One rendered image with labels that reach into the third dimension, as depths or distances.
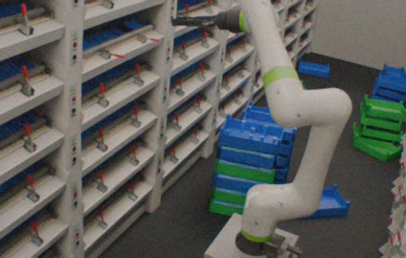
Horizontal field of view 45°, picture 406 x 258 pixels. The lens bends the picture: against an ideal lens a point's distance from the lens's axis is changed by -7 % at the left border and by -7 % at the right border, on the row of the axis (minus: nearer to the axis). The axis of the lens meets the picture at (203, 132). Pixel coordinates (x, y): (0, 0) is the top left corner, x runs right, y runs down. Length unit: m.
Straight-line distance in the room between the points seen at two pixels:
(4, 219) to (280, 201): 0.93
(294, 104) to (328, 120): 0.14
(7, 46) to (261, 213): 1.00
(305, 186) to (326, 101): 0.35
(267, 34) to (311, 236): 1.31
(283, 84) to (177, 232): 1.20
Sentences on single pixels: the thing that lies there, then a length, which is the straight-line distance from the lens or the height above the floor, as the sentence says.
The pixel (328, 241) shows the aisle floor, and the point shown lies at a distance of 2.70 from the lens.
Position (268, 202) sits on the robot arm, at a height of 0.59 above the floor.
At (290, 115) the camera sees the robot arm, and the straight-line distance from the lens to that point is 1.57.
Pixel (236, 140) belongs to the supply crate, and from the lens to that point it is 2.52.
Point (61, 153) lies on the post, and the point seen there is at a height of 0.66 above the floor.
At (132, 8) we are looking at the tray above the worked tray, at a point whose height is 1.10.
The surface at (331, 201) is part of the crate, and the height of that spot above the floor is 0.00.
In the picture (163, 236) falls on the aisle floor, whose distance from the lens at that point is 2.54.
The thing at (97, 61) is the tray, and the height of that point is 0.94.
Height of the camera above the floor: 1.55
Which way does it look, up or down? 26 degrees down
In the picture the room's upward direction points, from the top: 7 degrees clockwise
